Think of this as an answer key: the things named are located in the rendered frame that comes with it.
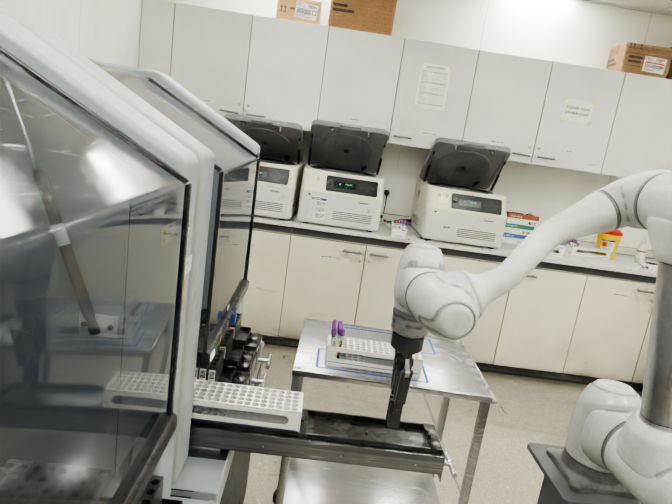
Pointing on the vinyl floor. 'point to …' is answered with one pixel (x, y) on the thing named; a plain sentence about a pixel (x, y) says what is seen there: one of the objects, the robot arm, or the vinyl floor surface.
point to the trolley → (477, 389)
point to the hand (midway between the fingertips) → (394, 410)
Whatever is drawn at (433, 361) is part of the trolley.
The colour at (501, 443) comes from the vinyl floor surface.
